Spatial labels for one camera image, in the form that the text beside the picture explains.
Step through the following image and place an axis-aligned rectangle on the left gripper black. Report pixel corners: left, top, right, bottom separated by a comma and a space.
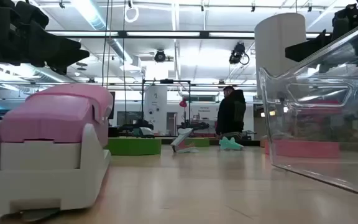
0, 0, 90, 76

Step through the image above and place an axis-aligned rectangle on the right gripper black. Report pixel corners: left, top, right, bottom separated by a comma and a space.
284, 3, 358, 63

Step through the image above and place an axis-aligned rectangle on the pink and white stapler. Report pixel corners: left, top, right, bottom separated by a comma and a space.
0, 83, 114, 222

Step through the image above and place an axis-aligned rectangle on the red tape roll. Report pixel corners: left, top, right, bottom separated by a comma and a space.
265, 139, 341, 159

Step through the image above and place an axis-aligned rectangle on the green tape roll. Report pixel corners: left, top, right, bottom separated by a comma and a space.
106, 137, 162, 156

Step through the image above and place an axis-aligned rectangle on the teal stapler remover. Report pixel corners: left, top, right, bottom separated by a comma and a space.
218, 136, 244, 151

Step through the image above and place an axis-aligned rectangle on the light blue stapler remover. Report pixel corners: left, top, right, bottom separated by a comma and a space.
170, 128, 200, 154

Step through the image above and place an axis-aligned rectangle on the black overhead light bar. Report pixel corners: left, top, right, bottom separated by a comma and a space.
47, 30, 334, 40

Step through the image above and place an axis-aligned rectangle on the clear plastic bin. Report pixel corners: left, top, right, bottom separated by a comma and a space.
259, 17, 358, 200

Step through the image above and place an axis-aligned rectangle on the person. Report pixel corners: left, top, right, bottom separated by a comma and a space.
215, 85, 247, 141

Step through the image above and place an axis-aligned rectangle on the pink desk lamp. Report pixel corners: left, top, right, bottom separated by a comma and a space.
178, 98, 188, 125

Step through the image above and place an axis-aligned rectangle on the black hanging cable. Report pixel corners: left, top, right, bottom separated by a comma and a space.
122, 0, 128, 125
101, 0, 111, 88

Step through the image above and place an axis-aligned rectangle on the silver ventilation duct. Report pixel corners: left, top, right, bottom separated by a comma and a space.
71, 0, 144, 74

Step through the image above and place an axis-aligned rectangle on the black ceiling camera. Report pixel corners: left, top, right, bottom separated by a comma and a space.
154, 49, 167, 63
228, 42, 250, 65

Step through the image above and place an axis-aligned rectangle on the white hanging ring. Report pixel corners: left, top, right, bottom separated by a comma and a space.
124, 6, 140, 24

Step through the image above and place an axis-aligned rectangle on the black background frame stand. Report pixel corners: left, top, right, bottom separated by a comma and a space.
140, 79, 192, 131

